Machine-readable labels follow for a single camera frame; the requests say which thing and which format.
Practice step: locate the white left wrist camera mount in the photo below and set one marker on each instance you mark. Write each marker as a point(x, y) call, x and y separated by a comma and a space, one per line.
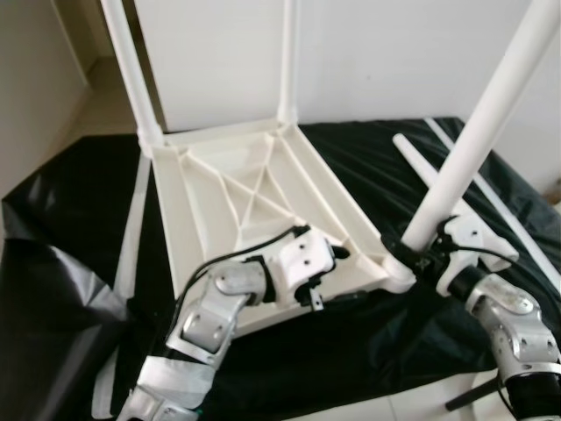
point(302, 259)

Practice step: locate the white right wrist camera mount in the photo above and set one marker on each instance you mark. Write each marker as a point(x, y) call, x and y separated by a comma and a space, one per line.
point(465, 237)

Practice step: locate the black stand bar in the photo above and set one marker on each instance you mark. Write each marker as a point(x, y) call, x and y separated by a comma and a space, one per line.
point(466, 399)

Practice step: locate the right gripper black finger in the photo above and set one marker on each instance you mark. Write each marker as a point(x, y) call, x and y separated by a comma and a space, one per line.
point(403, 249)

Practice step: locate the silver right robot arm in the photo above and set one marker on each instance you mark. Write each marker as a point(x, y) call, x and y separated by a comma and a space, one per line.
point(508, 316)

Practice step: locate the black cloth cover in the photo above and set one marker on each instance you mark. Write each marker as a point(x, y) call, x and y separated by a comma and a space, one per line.
point(368, 158)

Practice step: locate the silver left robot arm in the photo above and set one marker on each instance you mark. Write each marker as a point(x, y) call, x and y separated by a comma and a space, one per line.
point(210, 324)

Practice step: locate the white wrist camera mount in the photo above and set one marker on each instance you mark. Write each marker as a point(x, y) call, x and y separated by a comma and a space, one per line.
point(465, 237)
point(302, 259)

